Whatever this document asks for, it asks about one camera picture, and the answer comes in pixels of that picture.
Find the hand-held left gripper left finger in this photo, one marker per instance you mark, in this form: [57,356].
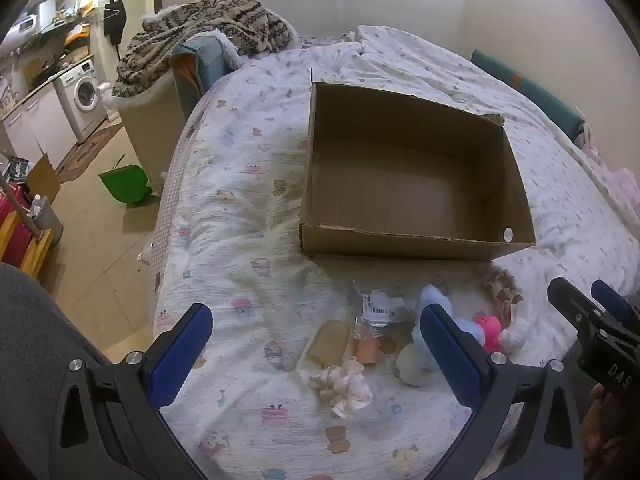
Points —
[180,355]

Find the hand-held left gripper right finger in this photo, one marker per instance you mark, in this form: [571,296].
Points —
[450,360]

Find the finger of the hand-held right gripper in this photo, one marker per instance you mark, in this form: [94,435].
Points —
[567,297]
[607,300]

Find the cream round puff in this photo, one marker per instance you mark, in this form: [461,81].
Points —
[412,365]

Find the pink rubber toy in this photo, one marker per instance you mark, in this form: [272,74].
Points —
[490,330]

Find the light blue fluffy scrunchie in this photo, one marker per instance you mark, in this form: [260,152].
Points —
[432,296]

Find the beige lace scrunchie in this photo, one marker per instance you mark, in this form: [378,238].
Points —
[500,285]

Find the clear plastic bag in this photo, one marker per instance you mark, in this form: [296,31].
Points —
[380,310]

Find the white ruffled scrunchie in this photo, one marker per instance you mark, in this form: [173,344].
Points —
[345,385]

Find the brown cardboard box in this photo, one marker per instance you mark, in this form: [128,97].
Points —
[400,170]

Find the person's right hand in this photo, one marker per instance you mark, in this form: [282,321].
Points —
[600,425]

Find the white fluffy pompom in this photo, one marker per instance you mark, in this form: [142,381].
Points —
[517,335]

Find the orange brown small cup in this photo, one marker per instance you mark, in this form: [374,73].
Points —
[369,352]

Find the clear wrapper scrap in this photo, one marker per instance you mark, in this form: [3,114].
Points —
[148,252]

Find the pink cloth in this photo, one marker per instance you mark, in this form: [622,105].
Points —
[620,185]

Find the tan sponge roll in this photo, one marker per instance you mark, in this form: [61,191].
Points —
[330,342]

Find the white printed bed blanket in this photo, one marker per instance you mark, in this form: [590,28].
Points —
[240,200]

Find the yellow wooden stool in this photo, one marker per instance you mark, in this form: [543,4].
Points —
[37,252]

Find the green dustpan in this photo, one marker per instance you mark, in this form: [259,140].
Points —
[125,185]

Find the grey waste bin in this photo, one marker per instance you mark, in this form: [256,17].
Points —
[47,220]

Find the red suitcase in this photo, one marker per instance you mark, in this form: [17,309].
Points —
[12,240]

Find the teal bolster pillow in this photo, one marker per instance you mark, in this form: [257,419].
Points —
[530,90]

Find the patterned floor rug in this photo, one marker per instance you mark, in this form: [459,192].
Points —
[85,152]

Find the flat cardboard piece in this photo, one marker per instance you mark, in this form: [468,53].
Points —
[42,177]

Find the beige armchair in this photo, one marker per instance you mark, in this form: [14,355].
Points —
[150,130]

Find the white kitchen cabinet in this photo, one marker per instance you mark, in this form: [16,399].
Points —
[40,120]

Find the white washing machine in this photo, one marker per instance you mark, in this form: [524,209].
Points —
[82,95]

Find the teal cushion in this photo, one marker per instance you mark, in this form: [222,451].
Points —
[210,60]

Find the brown patterned knit blanket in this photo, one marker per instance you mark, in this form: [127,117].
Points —
[210,20]

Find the black hanging garment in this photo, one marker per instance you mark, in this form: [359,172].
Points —
[116,20]

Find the white microwave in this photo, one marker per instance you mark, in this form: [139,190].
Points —
[25,22]

